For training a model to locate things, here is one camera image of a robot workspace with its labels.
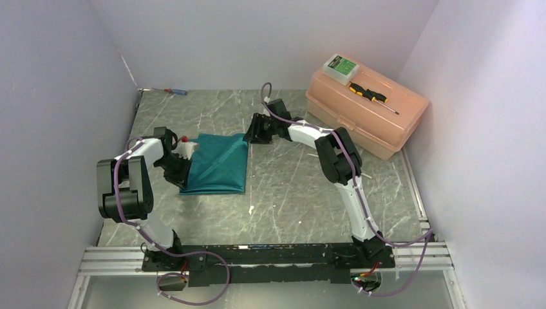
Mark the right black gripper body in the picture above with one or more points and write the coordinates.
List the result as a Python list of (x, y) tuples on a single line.
[(263, 129)]

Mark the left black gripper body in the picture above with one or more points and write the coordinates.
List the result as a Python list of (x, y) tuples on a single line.
[(175, 167)]

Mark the teal cloth napkin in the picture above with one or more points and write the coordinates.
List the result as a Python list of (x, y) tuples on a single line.
[(219, 165)]

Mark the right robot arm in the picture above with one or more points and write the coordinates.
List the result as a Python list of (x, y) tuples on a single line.
[(339, 160)]

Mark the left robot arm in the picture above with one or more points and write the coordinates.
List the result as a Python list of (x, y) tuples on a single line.
[(125, 193)]

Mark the blue red screwdriver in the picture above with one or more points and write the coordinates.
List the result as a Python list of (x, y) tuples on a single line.
[(172, 91)]

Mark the green white small box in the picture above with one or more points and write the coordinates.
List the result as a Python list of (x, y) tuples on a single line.
[(340, 69)]

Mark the yellow black screwdriver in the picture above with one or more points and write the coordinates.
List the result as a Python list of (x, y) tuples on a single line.
[(371, 96)]

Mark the pink plastic toolbox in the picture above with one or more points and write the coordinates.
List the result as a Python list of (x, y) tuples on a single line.
[(371, 126)]

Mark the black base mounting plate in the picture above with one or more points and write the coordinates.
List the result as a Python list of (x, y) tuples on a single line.
[(207, 265)]

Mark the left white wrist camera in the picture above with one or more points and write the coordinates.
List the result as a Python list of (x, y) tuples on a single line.
[(186, 148)]

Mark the aluminium frame rail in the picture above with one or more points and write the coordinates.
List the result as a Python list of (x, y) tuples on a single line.
[(129, 261)]

